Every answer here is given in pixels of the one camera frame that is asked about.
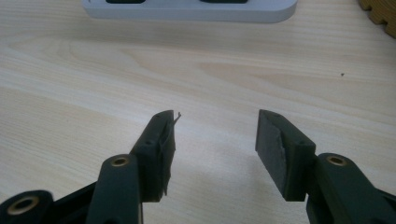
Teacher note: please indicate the tan suede boot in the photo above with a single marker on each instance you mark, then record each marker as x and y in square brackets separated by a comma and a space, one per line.
[381, 15]

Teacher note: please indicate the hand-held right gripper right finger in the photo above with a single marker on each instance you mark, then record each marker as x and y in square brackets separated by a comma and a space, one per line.
[299, 161]

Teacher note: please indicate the white two-tier shoe rack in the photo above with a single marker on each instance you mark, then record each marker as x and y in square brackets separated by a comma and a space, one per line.
[193, 12]

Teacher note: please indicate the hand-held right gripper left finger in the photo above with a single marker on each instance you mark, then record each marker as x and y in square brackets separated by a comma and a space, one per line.
[149, 161]

